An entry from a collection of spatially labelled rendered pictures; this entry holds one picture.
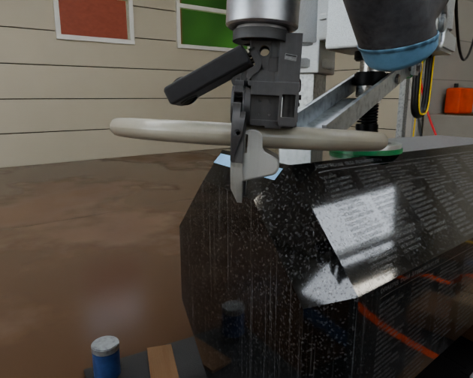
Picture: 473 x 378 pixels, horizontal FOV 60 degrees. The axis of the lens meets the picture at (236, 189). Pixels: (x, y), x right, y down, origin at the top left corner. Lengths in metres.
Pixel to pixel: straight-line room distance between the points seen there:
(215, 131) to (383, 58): 0.22
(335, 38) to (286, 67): 0.78
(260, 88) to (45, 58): 6.66
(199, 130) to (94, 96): 6.74
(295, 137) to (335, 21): 0.80
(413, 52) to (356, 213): 0.60
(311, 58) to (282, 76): 1.67
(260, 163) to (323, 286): 0.50
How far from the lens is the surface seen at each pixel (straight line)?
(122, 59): 7.45
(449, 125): 4.43
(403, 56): 0.55
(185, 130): 0.55
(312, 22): 2.20
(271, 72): 0.53
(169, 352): 1.81
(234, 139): 0.49
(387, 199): 1.18
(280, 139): 0.53
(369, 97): 1.17
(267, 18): 0.51
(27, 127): 7.03
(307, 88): 2.23
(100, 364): 1.70
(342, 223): 1.03
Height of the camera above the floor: 1.04
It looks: 13 degrees down
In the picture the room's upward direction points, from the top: straight up
